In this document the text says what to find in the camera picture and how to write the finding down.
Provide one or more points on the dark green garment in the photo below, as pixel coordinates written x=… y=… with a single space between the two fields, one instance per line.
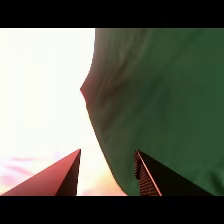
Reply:
x=166 y=106

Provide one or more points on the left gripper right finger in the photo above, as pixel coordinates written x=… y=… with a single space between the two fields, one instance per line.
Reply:
x=163 y=181

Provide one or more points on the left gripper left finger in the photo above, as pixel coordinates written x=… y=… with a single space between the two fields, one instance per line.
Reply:
x=56 y=180

